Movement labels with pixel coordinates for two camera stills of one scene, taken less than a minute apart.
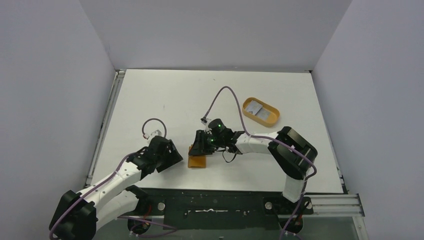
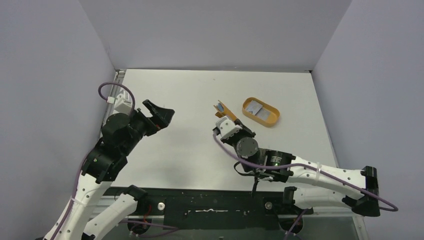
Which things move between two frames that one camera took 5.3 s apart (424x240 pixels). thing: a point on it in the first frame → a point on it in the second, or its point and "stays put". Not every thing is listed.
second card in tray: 263,114 stays put
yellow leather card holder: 196,161 → 224,111
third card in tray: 254,107 stays put
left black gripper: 173,158 → 162,116
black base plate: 222,208 stays put
